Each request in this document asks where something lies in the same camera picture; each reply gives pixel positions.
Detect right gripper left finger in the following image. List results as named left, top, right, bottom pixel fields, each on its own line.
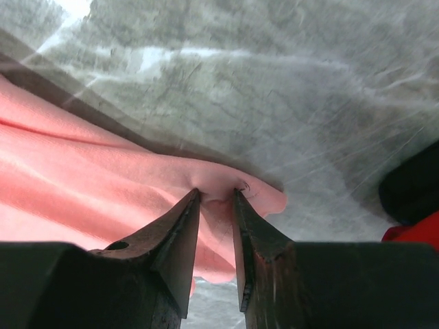
left=90, top=188, right=200, bottom=328

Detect pink t shirt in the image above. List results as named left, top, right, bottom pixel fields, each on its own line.
left=1, top=79, right=287, bottom=283

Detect red folded t shirt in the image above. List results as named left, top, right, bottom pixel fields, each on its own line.
left=381, top=212, right=439, bottom=249

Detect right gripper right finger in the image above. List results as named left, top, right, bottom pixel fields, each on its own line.
left=233, top=189, right=298, bottom=328

